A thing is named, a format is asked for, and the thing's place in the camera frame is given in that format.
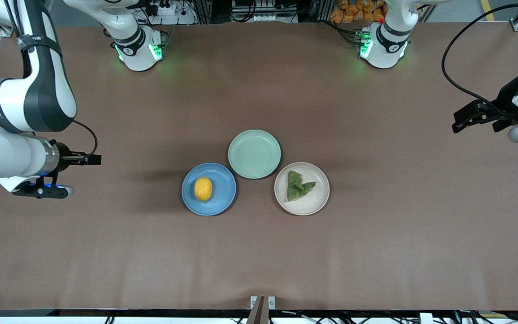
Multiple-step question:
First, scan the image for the blue plate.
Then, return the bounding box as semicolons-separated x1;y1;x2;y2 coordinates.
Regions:
181;162;237;216

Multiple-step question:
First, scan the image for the green lettuce leaf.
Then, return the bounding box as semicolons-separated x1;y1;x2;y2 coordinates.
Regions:
286;170;317;202

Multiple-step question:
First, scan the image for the light green plate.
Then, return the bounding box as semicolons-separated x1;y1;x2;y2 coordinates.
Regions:
228;129;282;180

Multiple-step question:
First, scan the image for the orange packaged snacks pile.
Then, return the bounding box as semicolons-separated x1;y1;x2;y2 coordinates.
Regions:
330;0;388;24

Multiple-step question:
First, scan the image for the white power strip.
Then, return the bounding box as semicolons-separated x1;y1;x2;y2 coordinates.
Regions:
150;2;196;25

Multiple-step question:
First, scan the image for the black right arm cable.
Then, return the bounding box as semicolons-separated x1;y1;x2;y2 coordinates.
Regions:
5;0;98;157

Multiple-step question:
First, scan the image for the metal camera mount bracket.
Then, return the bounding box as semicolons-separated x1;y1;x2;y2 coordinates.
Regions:
250;296;276;324

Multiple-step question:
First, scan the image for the beige plate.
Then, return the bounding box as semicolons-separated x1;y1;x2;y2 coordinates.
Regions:
274;162;330;216

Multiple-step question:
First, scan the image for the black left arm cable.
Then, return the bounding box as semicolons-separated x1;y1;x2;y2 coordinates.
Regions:
441;2;518;120

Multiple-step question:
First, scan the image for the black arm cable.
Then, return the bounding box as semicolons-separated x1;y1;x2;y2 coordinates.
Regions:
441;2;518;120
5;0;98;157

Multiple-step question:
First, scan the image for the yellow lemon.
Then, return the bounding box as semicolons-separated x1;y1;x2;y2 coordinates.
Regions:
194;176;213;203

